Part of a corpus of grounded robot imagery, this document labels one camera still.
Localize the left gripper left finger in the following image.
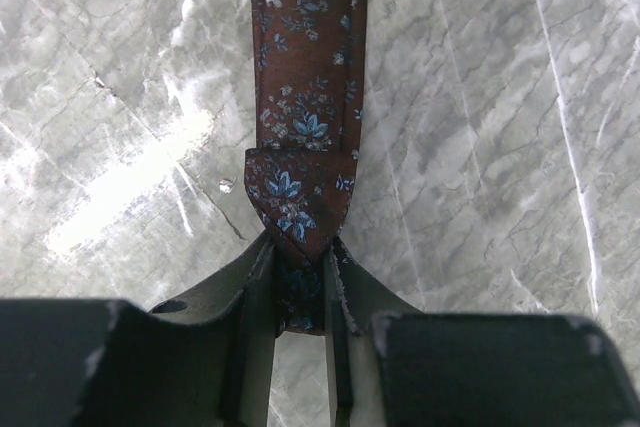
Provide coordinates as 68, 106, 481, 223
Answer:
1, 235, 275, 426

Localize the brown blue floral tie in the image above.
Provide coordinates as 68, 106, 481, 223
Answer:
244, 0, 367, 334

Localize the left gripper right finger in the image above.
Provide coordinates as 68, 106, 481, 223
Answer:
324, 240, 639, 426

